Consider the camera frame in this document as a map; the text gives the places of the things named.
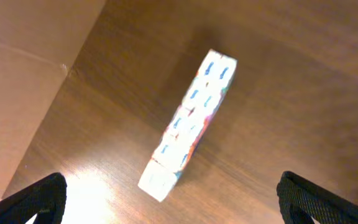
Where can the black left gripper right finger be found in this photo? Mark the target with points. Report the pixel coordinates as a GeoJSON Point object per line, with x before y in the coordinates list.
{"type": "Point", "coordinates": [302, 201]}

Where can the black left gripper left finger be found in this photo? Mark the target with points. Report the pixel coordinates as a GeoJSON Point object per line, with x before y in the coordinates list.
{"type": "Point", "coordinates": [45, 200]}

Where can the tissue pack multipack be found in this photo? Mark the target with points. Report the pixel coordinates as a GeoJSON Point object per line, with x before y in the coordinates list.
{"type": "Point", "coordinates": [190, 121]}

